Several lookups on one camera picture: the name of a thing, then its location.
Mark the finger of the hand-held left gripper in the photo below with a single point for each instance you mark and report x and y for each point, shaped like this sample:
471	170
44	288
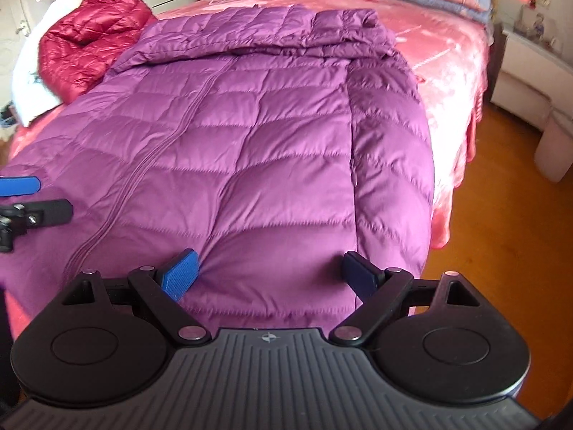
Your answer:
44	212
20	186

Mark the red down jacket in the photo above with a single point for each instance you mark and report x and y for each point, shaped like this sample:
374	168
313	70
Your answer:
89	40

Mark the white cloth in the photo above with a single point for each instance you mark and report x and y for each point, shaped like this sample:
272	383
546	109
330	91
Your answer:
27	89

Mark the white nightstand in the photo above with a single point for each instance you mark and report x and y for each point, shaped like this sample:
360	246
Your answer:
523	89

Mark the photo frame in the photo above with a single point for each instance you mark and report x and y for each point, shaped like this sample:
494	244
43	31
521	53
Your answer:
538	24

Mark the purple down jacket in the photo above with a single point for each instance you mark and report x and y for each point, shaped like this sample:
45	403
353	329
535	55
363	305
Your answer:
246	143

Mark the pink trash bin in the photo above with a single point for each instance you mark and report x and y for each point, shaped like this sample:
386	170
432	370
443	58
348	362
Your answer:
557	152

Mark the lavender folded blanket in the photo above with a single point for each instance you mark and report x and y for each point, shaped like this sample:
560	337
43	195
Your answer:
465	11

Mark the bed with pink blanket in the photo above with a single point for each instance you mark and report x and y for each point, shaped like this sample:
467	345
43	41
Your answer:
438	53

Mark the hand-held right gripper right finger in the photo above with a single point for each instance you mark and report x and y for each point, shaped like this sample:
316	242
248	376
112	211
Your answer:
358	273

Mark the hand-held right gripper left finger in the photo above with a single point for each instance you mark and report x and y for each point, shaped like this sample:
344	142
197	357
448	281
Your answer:
179	275

